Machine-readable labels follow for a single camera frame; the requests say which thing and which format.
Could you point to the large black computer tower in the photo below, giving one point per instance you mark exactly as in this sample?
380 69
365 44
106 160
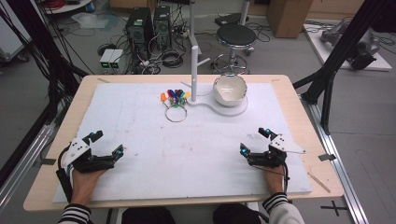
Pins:
139 29

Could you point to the white bowl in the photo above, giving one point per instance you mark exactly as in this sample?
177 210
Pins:
229 90

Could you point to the white foam mat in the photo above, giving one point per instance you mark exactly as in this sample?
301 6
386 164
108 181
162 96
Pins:
193 155

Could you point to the cardboard box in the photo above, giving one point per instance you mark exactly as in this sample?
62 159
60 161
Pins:
288 17

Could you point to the flat black device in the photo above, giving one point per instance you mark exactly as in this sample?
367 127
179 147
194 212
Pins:
230 19

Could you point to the person's right hand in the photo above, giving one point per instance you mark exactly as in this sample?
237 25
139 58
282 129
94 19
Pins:
274 179

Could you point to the white power supply box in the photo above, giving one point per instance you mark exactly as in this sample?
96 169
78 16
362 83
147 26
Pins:
117 59
106 59

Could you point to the thin wooden stick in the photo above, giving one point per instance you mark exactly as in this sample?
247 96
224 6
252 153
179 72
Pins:
319 182

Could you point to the aluminium floor rail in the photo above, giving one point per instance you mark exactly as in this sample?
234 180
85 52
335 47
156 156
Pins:
339 161
26 161

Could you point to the slim black computer tower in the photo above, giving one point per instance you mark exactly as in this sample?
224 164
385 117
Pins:
162 26

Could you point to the grey and black machine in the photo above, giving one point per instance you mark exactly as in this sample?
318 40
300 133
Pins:
362 53

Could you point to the person's right leg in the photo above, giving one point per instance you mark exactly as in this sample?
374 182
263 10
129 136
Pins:
235 215

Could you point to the wooden table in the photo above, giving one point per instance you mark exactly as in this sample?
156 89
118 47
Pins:
303 132

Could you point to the white stand with pole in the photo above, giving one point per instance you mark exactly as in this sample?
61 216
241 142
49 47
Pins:
194 77

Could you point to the black round stool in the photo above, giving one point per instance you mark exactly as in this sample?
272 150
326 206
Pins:
236 34

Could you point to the person's left leg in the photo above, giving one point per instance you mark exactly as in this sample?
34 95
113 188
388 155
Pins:
146 216

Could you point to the white desk leg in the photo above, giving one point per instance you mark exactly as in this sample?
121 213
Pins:
193 28

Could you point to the clear plastic sheet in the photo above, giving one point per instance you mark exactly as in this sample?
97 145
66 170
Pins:
90 21

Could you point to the black metal frame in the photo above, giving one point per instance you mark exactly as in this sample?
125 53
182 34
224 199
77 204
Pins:
46 53
341 46

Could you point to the white platform board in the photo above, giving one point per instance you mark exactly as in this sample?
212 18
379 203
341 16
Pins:
323 53

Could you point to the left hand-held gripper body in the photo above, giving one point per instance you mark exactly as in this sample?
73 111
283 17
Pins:
77 151

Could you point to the person's leg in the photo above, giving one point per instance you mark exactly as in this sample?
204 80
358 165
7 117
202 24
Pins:
146 216
235 215

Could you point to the person's left hand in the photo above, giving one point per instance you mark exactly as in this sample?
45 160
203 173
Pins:
83 186

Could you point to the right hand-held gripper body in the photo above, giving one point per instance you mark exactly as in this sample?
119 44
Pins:
274 157

